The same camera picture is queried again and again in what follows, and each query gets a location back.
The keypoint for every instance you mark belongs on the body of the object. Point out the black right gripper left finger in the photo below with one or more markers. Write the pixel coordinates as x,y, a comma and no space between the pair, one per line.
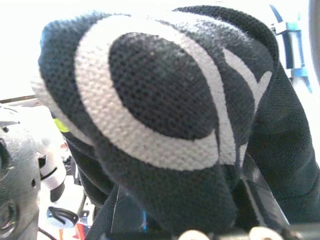
127,215

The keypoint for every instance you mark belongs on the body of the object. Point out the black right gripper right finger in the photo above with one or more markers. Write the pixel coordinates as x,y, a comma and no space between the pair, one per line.
265,195

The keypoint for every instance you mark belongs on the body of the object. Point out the black garment with printed letters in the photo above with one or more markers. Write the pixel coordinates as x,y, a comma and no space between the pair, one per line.
160,100

